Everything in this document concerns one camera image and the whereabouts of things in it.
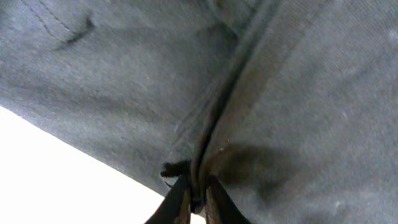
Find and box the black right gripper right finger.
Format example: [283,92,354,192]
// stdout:
[205,175,251,224]

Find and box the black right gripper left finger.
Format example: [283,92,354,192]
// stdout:
[145,175,191,224]

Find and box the black t-shirt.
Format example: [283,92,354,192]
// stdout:
[1,0,397,223]

